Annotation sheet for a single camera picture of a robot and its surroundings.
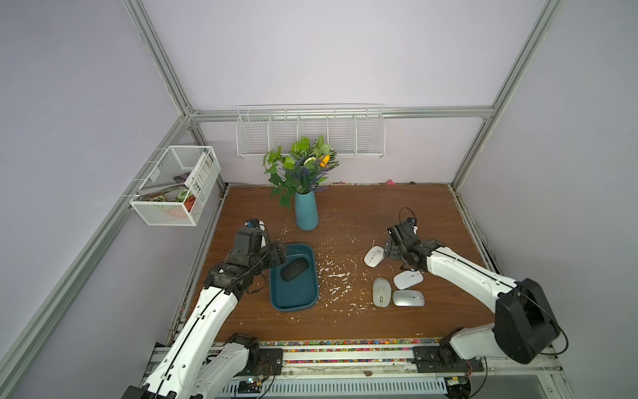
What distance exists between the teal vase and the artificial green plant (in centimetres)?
3

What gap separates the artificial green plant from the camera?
0.80 m

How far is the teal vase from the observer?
92 cm
